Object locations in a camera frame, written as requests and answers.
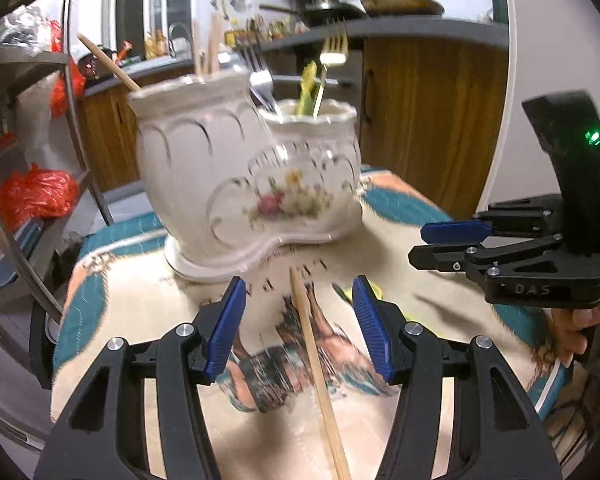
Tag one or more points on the dark red jar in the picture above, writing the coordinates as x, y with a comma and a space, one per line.
92, 62

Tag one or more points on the wooden kitchen counter cabinet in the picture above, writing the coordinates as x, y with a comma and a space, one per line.
415, 110

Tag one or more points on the person's right hand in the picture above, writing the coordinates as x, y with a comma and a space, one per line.
575, 330

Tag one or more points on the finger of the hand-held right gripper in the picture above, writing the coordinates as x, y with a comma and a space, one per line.
450, 232
440, 256

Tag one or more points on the black wok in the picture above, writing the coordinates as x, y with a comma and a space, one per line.
330, 12

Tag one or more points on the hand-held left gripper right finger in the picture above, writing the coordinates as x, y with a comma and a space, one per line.
374, 330

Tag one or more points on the large red plastic bag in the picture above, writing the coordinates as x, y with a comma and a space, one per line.
40, 195

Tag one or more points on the small red plastic bag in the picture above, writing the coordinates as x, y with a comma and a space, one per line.
67, 90

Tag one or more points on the person's patterned pants leg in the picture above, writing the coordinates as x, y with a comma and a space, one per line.
570, 420

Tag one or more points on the brown round tray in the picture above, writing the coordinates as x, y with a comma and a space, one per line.
405, 4

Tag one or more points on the gold metal fork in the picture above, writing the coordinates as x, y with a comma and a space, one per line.
334, 50

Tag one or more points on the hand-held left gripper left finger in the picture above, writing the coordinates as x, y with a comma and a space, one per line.
225, 330

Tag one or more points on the dark countertop appliance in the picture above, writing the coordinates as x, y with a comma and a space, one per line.
500, 5

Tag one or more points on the silver metal fork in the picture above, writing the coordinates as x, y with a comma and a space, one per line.
262, 82

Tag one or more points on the metal shelf rack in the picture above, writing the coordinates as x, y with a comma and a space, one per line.
10, 240

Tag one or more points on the white floral ceramic utensil holder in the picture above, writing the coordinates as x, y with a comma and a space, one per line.
195, 170

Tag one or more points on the yellow plastic utensil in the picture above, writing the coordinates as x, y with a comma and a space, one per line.
307, 85

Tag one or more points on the white ceramic saucer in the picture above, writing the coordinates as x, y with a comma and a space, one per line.
205, 270

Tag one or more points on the printed quilted table cloth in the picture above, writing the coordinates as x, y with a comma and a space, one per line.
130, 310

